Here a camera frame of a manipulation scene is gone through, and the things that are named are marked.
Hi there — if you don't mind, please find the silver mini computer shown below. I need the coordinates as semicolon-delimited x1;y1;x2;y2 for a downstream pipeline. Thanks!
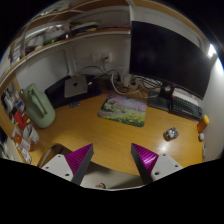
64;76;88;98

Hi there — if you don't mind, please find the green watering can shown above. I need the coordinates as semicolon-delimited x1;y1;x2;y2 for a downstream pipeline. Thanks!
23;84;56;129

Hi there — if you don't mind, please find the black keyboard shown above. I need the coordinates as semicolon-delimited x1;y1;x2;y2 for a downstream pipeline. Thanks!
170;96;202;121

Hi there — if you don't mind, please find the small clear jar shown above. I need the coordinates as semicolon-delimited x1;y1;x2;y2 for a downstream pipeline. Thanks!
164;127;179;141

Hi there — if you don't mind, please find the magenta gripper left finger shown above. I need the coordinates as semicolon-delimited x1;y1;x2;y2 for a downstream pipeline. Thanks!
42;144;94;185

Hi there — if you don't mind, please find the small white round object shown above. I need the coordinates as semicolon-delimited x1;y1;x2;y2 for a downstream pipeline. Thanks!
199;133;204;141

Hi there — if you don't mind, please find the white power strip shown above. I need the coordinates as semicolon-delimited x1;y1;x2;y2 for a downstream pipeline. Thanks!
122;74;138;90

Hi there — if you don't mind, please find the black flat box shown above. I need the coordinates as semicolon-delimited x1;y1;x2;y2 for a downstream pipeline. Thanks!
45;75;102;108

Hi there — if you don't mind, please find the orange pill bottle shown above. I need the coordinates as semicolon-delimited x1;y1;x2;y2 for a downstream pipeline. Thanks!
197;115;209;133

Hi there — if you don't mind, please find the floral mouse pad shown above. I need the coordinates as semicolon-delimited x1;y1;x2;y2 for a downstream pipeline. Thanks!
98;94;146;127

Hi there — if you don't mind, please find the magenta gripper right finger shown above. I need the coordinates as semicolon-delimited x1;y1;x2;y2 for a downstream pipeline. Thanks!
131;143;182;184

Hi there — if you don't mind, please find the black monitor stand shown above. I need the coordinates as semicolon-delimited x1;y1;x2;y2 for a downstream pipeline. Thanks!
148;84;174;111

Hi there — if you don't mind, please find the black computer monitor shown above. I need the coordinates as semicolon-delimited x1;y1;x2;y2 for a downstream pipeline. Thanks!
129;21;213;99

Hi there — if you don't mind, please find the wooden wall shelf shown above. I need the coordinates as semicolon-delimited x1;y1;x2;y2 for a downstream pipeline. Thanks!
0;0;128;86

